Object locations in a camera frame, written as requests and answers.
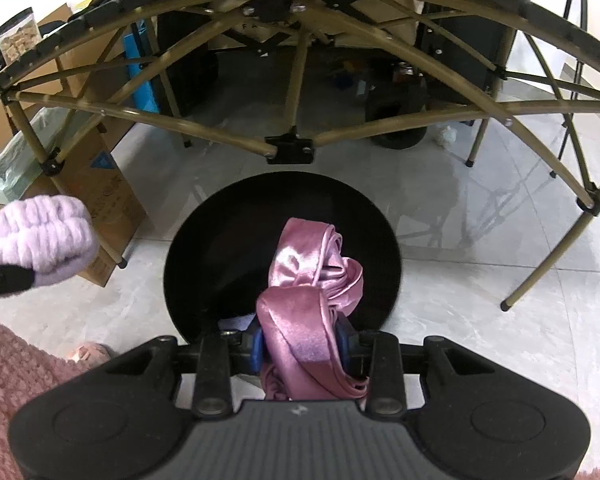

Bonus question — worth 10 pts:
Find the lavender fluffy headband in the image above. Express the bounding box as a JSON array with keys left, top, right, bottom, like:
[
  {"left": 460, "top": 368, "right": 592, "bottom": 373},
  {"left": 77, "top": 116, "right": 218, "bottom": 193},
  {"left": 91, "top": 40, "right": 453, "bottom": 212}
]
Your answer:
[{"left": 0, "top": 195, "right": 99, "bottom": 287}]

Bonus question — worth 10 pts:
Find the pink satin cloth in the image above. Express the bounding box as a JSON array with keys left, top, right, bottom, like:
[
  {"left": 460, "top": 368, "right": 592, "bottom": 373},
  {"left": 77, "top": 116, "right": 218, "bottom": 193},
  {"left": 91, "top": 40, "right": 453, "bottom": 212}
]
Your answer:
[{"left": 256, "top": 218, "right": 367, "bottom": 401}]

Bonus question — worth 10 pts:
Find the black trash bin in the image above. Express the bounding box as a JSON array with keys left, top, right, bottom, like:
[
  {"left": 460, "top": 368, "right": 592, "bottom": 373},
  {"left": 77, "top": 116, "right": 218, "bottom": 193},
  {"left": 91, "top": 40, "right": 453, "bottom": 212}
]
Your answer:
[{"left": 163, "top": 171, "right": 402, "bottom": 344}]

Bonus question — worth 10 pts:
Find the lined cardboard trash box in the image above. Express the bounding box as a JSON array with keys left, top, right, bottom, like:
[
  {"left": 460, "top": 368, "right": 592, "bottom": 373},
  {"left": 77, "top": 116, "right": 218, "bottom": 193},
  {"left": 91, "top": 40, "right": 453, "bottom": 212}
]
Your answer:
[{"left": 0, "top": 104, "right": 147, "bottom": 288}]

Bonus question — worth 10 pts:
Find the pink fuzzy slipper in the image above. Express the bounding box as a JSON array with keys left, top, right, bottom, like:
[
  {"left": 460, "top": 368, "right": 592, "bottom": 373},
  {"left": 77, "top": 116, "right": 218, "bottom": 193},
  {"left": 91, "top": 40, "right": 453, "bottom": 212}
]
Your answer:
[{"left": 66, "top": 341, "right": 112, "bottom": 366}]

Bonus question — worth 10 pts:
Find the folding camp table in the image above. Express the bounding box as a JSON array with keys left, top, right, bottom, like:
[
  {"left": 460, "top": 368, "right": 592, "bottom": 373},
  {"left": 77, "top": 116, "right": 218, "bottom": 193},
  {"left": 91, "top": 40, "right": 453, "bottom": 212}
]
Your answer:
[{"left": 0, "top": 0, "right": 600, "bottom": 310}]

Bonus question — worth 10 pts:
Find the clear snack jar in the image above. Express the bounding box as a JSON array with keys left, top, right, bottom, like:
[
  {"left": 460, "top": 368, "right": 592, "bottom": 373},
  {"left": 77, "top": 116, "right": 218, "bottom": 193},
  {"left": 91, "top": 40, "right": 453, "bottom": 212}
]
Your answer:
[{"left": 0, "top": 6, "right": 42, "bottom": 65}]

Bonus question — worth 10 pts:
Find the black suitcase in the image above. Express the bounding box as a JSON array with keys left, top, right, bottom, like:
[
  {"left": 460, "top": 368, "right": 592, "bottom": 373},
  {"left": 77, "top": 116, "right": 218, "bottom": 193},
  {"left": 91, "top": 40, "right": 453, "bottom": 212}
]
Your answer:
[{"left": 364, "top": 0, "right": 514, "bottom": 125}]

